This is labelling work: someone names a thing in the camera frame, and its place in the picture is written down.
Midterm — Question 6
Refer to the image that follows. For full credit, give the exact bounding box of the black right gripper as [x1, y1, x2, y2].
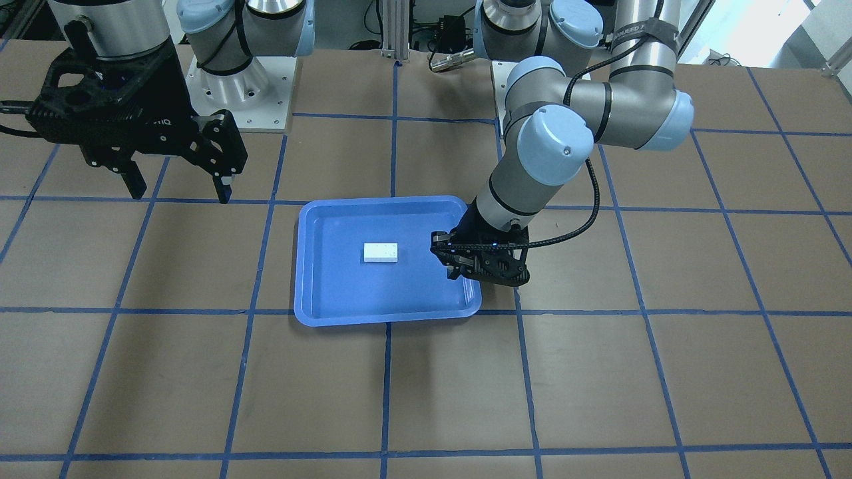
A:
[25, 39, 248, 204]

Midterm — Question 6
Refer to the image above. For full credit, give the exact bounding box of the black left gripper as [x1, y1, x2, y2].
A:
[430, 203, 531, 287]

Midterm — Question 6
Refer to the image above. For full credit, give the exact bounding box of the black power adapter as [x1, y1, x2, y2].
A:
[435, 15, 467, 51]

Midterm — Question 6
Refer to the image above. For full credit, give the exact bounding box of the silver metal connector plug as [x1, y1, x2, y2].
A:
[428, 49, 478, 73]

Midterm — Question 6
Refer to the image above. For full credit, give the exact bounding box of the aluminium frame post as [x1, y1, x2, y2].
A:
[376, 1, 411, 65]

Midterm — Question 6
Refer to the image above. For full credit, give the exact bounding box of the white block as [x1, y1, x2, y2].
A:
[363, 242, 385, 263]
[375, 242, 398, 263]

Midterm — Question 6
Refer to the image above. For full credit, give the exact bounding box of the blue plastic tray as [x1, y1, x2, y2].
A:
[294, 195, 482, 327]

